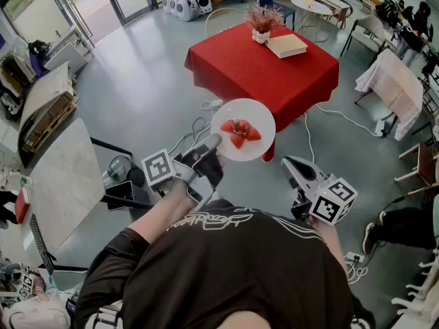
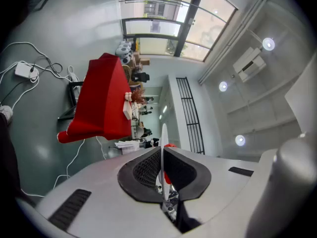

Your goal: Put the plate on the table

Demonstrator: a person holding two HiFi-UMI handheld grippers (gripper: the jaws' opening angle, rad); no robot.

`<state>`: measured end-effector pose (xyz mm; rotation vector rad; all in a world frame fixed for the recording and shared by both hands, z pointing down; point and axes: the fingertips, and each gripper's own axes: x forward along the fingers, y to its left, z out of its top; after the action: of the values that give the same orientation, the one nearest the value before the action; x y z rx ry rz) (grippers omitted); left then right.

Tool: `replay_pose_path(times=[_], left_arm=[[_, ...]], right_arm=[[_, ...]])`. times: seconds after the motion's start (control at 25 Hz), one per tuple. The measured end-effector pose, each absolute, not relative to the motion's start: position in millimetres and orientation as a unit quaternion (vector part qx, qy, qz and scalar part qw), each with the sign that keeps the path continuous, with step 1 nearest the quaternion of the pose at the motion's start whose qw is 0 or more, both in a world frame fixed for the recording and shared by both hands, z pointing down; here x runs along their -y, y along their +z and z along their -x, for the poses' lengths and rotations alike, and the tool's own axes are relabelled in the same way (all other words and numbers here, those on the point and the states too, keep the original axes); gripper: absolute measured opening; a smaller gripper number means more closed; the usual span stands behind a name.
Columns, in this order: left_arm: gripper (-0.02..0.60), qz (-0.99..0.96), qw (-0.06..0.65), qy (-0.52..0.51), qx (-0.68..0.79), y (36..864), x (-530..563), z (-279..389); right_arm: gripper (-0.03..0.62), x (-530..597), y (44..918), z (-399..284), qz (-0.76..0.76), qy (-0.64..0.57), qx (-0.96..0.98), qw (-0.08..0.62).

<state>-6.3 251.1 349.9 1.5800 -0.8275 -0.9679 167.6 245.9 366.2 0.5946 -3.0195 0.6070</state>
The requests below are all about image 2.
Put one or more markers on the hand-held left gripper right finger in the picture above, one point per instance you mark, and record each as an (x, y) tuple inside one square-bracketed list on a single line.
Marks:
[(223, 182)]

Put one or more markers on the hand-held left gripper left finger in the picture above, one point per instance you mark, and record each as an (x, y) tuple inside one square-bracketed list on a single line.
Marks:
[(99, 182)]

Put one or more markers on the white round plate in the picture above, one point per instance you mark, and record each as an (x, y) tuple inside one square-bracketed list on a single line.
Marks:
[(164, 137)]

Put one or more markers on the red tablecloth table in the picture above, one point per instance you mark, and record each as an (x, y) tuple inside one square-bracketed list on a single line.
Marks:
[(99, 95)]

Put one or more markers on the round ceiling light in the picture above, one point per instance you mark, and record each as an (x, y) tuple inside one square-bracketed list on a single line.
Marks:
[(223, 86), (268, 43), (240, 140)]

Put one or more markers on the white clothed table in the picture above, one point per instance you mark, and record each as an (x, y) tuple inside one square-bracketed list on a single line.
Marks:
[(127, 146)]

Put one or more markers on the black mezzanine railing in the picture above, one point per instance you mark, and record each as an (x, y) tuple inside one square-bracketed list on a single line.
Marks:
[(190, 115)]

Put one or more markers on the cream hardcover book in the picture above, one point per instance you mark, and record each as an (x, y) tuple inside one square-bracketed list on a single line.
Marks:
[(127, 110)]

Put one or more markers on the white bubble vase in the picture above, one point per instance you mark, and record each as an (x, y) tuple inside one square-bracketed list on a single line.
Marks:
[(128, 96)]

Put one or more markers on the dried reddish plant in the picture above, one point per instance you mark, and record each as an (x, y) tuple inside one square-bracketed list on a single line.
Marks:
[(137, 95)]

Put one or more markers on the person's dark trouser leg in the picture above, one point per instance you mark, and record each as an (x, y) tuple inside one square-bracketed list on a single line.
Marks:
[(7, 157)]

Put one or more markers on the black office chair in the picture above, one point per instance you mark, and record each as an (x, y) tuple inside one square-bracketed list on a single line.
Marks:
[(140, 77)]

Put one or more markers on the person's white shoe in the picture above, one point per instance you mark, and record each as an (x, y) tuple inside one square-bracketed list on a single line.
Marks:
[(6, 111)]

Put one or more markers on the white ceiling air conditioner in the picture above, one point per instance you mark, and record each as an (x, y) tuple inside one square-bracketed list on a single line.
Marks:
[(248, 64)]

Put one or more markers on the white rounded device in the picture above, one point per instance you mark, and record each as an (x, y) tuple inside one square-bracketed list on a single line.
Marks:
[(125, 43), (122, 51), (126, 59)]

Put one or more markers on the cardboard box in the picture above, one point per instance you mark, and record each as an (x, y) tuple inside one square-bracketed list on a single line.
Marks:
[(144, 62), (136, 58)]

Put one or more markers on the white power strip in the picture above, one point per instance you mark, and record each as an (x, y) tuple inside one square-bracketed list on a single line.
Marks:
[(23, 70)]

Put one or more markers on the white ceiling curtain track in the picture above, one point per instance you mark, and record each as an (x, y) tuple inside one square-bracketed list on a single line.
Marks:
[(230, 43)]

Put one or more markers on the large glass window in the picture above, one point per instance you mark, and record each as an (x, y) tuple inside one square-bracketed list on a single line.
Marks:
[(200, 33)]

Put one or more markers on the black metal table frame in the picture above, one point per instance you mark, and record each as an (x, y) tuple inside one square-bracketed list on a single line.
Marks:
[(71, 83)]

